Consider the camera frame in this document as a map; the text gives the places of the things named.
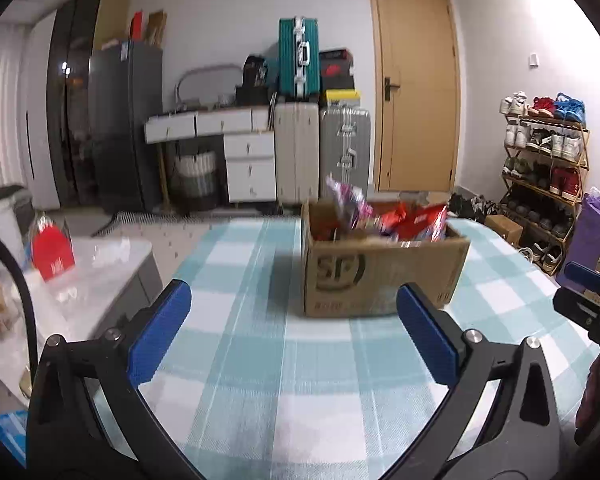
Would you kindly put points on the white tissue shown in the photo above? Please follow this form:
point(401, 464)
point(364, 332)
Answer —
point(112, 251)

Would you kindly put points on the oval vanity mirror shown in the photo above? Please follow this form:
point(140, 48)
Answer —
point(205, 69)

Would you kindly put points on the red flat box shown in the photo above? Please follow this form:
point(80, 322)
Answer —
point(136, 25)

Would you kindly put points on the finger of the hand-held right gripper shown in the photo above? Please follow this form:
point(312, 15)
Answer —
point(585, 274)
point(575, 307)

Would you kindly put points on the white drawer desk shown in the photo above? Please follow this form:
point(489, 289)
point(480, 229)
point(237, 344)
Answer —
point(250, 170)

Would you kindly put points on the brown cardboard box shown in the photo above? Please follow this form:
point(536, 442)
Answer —
point(380, 275)

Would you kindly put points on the wooden door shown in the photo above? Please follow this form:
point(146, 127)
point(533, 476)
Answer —
point(415, 85)

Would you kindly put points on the red gift box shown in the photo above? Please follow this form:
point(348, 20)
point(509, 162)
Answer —
point(52, 252)

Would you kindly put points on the dark glass cabinet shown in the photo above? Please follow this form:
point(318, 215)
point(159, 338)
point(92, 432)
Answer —
point(70, 85)

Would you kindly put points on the grey white laundry basket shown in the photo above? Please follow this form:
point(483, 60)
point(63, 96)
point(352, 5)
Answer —
point(195, 175)

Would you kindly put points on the purple paper bag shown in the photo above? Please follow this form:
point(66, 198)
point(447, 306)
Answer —
point(587, 240)

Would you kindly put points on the black printed bag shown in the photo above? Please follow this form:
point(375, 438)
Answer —
point(255, 70)

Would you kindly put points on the black storage box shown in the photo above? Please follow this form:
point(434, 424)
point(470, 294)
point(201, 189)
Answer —
point(252, 96)

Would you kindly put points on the teal checked tablecloth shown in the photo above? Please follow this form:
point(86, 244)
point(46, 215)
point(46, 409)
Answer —
point(260, 360)

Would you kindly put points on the red triangular chip packet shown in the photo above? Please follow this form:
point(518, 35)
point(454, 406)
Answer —
point(430, 222)

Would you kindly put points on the small cardboard box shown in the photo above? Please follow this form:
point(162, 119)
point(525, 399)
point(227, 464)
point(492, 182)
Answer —
point(504, 229)

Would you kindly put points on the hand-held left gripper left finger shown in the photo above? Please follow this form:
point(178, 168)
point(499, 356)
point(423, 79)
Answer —
point(160, 340)

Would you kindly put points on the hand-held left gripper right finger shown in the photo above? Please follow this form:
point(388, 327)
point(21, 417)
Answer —
point(425, 340)

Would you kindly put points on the red black shoe box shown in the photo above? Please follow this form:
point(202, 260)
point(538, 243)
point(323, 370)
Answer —
point(336, 69)

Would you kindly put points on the yellow black shoe box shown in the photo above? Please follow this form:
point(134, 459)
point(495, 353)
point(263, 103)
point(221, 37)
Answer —
point(341, 97)

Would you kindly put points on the wooden shoe rack with shoes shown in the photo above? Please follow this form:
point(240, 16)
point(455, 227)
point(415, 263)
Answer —
point(562, 145)

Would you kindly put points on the person's right hand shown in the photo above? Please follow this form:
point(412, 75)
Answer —
point(597, 400)

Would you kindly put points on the teal suitcase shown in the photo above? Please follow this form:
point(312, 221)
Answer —
point(290, 65)

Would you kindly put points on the black white patterned rug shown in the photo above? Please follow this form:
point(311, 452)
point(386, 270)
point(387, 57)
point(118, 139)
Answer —
point(140, 220)

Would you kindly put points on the silver suitcase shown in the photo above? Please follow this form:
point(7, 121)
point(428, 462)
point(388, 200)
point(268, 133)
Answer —
point(337, 145)

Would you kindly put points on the grey refrigerator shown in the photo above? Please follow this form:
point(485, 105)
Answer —
point(125, 130)

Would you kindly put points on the purple grape candy packet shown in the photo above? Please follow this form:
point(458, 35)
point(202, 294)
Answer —
point(345, 200)

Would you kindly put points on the grey side table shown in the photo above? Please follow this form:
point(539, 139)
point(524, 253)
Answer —
point(120, 272)

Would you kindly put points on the beige suitcase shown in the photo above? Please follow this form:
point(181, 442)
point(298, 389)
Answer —
point(296, 155)

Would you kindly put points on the blue patterned packet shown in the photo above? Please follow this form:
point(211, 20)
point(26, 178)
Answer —
point(5, 430)

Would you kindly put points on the crumpled white wrapper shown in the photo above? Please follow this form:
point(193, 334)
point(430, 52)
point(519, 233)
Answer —
point(62, 292)

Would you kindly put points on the white cup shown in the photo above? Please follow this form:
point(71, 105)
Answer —
point(5, 225)

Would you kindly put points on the brown cardboard sheet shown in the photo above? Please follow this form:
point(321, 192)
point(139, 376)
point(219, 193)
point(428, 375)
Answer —
point(156, 27)

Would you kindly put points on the white light switch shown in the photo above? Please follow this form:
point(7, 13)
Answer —
point(533, 59)

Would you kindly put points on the pile of loose shoes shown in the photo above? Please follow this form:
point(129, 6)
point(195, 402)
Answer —
point(475, 207)

